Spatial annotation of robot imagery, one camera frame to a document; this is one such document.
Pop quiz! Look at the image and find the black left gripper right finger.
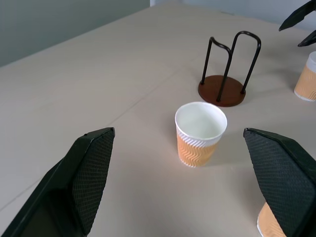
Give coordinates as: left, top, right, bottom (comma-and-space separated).
243, 127, 316, 237

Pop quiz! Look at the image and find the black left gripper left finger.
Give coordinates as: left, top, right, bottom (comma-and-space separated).
0, 127, 116, 237

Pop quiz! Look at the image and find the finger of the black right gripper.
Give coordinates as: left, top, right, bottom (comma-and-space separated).
297, 31, 316, 47
278, 0, 316, 32

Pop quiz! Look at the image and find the brown wire cup holder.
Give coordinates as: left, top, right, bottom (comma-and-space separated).
197, 31, 262, 108

